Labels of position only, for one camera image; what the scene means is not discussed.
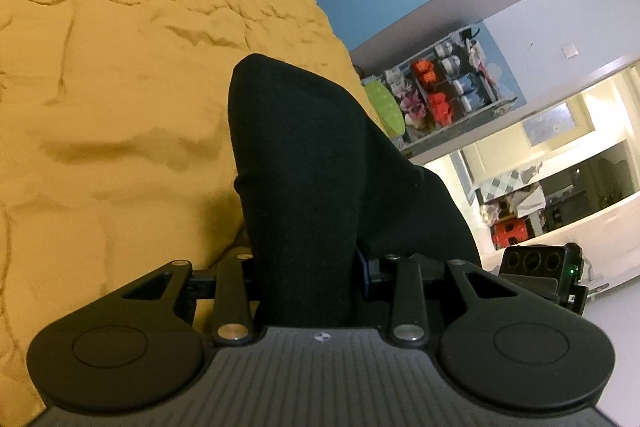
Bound black pants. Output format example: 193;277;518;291
228;54;480;329

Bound yellow bed sheet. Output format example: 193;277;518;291
1;0;366;426

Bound shoe rack with items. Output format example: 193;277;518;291
361;23;525;158

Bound green oval tray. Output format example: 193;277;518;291
363;77;406;139

